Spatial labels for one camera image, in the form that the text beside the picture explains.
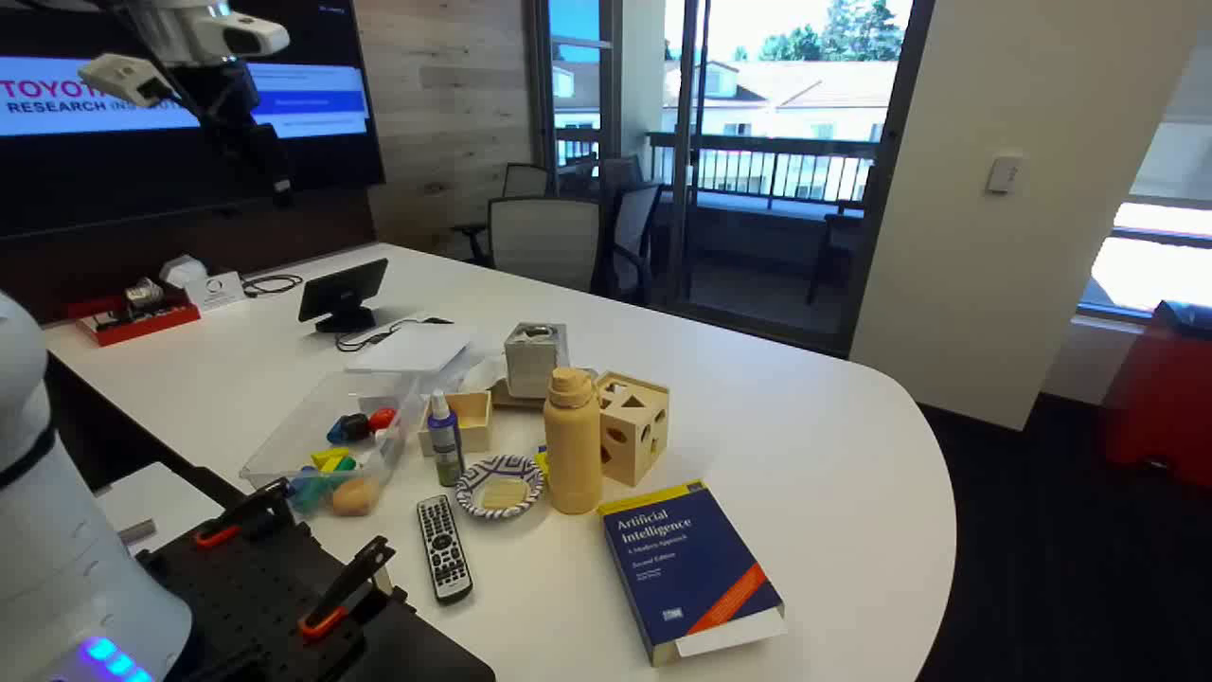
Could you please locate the white plastic bin lid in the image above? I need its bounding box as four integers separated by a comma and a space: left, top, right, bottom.
341, 319, 491, 384

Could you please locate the blue white patterned plate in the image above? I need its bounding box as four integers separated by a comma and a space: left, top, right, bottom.
451, 454, 550, 526

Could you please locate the wooden shape sorter box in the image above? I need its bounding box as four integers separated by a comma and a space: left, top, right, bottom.
595, 366, 675, 490

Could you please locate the small bottle with blue label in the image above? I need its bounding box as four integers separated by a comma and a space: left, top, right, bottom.
423, 389, 471, 491

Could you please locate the dark office chair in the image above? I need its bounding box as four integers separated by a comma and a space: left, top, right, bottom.
595, 154, 666, 312

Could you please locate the black clamp with orange handles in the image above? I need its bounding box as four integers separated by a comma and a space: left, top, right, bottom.
186, 475, 296, 554
292, 535, 403, 651

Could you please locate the black mounting plate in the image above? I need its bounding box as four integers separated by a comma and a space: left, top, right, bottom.
134, 499, 502, 682

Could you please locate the white small box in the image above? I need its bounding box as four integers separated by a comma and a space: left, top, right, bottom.
157, 251, 249, 313

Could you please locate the red cabinet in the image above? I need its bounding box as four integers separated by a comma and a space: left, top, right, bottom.
1094, 298, 1212, 499

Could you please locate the black tablet on stand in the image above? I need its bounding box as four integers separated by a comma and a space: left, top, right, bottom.
296, 252, 394, 342

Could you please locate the green toy block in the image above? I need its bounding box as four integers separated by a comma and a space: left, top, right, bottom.
306, 443, 361, 485

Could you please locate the dark blue toy piece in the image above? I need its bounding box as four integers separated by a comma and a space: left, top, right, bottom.
321, 408, 379, 447

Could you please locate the small gray office chair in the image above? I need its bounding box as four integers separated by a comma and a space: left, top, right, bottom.
495, 158, 557, 206

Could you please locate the white paper sheet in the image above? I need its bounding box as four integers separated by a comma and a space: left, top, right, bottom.
95, 459, 199, 557

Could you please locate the orange round toy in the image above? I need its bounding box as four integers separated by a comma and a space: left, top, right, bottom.
325, 475, 383, 518

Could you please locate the dark balcony chair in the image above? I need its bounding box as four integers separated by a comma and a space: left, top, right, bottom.
803, 206, 878, 312

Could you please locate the white wall light switch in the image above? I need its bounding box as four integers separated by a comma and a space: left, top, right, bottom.
980, 150, 1027, 202

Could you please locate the yellow water bottle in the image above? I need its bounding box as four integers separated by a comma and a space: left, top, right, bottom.
541, 365, 606, 518

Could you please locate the clear plastic bin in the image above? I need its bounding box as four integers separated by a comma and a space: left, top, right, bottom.
239, 365, 436, 524

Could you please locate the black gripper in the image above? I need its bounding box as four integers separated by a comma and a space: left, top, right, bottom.
199, 58, 303, 211

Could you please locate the balcony railing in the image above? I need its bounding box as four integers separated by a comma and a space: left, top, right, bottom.
642, 127, 888, 217

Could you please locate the coiled gray cable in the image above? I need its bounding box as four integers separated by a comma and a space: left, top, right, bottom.
239, 264, 310, 304

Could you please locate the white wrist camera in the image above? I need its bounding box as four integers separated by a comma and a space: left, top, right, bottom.
81, 50, 182, 113

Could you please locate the blue hardcover book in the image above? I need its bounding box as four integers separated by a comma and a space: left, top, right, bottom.
595, 476, 788, 667

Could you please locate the red tray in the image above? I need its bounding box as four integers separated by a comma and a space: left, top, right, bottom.
72, 290, 206, 351

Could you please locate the gray remote control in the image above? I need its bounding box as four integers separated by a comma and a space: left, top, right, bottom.
412, 491, 479, 609

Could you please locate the wall television screen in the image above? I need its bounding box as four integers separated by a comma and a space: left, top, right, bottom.
0, 0, 387, 245

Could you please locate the wooden shape sorter lid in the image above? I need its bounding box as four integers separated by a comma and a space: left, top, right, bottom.
595, 366, 675, 422

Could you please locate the gray device on tray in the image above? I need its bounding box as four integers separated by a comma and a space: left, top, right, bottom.
116, 276, 171, 313

